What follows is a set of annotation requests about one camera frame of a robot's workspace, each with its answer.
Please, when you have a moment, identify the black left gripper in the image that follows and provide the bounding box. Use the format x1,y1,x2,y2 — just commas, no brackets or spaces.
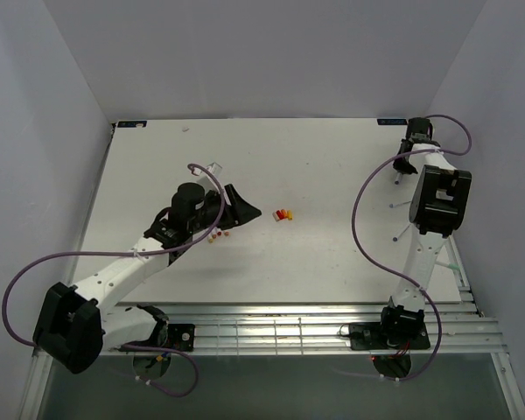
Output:
189,184,262,235

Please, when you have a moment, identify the thin purple pen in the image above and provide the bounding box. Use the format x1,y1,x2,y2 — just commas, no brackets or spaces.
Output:
388,201,411,208

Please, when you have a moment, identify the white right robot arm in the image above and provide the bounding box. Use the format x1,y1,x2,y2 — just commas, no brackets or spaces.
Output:
377,117,473,347

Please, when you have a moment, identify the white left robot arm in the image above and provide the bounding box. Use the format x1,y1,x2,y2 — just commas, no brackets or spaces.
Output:
33,183,262,374

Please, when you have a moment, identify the green tipped thin pen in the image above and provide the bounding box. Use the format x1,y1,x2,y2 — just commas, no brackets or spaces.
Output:
436,262,460,271

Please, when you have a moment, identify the right blue table sticker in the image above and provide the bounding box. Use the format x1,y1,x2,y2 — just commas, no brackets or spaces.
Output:
376,118,408,126

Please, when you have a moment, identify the blue table sticker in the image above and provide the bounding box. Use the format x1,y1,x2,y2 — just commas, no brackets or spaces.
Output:
376,118,408,126
116,120,148,129

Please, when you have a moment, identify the left blue table sticker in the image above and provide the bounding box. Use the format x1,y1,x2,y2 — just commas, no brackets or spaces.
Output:
116,120,148,129

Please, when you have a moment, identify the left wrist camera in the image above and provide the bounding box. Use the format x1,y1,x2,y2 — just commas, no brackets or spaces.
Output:
192,162,222,178

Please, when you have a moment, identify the aluminium front rail frame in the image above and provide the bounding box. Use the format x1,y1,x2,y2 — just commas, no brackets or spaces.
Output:
34,301,508,358

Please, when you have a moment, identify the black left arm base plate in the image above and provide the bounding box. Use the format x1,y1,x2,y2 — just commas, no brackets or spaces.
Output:
157,324,196,352

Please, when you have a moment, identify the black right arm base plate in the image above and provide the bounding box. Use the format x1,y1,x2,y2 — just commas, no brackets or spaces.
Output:
339,322,431,351

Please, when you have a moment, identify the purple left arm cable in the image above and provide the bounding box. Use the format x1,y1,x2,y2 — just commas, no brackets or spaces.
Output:
2,162,227,398

